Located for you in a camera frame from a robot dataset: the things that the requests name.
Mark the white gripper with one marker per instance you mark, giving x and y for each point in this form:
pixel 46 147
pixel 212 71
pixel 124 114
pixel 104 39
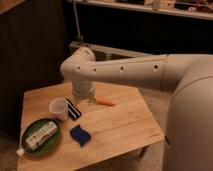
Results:
pixel 80 96

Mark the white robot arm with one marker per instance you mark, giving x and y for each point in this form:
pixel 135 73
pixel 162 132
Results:
pixel 189 77

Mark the wooden table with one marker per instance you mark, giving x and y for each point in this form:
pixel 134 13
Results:
pixel 114 130

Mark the metal pole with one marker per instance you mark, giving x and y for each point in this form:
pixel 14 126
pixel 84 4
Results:
pixel 79 36

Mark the white wall shelf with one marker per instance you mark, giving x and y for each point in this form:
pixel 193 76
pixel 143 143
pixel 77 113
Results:
pixel 153 7

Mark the translucent plastic cup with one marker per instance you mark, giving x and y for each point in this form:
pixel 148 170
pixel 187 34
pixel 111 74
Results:
pixel 59 108

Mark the white toothpaste tube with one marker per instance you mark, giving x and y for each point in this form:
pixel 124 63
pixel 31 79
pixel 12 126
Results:
pixel 39 137

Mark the long grey case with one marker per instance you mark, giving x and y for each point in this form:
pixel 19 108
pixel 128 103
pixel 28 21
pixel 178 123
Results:
pixel 110 53

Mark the blue sponge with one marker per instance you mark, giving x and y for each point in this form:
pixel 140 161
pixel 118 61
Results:
pixel 80 135

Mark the orange carrot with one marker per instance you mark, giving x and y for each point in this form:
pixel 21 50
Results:
pixel 104 102

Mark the black striped box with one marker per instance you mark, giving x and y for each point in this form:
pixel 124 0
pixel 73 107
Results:
pixel 73 112

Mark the green plate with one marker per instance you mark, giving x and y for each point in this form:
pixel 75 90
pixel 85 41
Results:
pixel 48 145

